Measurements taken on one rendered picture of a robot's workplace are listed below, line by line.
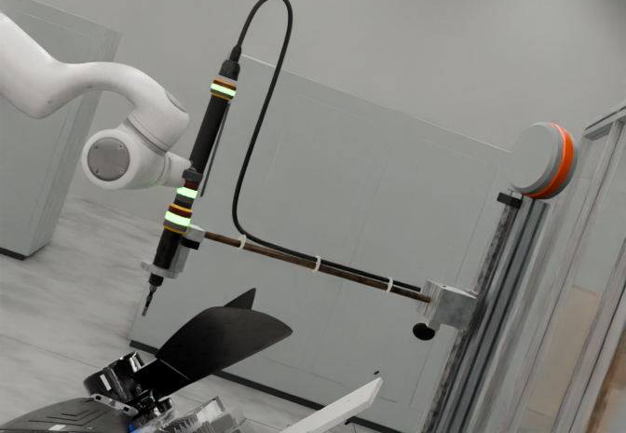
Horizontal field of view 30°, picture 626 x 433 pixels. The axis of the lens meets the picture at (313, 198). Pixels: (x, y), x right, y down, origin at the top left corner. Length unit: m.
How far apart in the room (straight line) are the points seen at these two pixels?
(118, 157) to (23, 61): 0.19
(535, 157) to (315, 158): 5.23
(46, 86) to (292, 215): 6.02
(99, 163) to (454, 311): 1.00
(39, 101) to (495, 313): 1.15
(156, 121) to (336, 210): 6.02
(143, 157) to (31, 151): 7.68
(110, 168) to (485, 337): 1.08
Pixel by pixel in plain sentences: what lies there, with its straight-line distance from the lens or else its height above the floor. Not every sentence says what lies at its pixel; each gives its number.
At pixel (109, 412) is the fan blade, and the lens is 2.13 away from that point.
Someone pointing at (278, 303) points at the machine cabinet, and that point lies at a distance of 7.70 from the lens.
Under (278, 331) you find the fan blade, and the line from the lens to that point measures 2.16.
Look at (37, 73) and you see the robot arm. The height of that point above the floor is 1.73.
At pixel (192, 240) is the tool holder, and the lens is 2.13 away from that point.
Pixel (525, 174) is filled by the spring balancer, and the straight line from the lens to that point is 2.44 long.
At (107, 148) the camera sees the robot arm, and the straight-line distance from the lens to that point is 1.63.
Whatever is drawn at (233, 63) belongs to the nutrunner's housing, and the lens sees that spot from 2.10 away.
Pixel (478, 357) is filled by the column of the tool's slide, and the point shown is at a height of 1.45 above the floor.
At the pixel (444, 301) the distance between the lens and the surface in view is 2.38.
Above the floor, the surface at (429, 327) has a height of 1.48.
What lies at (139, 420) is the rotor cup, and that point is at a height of 1.17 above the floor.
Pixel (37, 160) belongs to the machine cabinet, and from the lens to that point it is 9.31.
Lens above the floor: 1.79
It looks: 4 degrees down
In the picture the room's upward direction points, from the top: 20 degrees clockwise
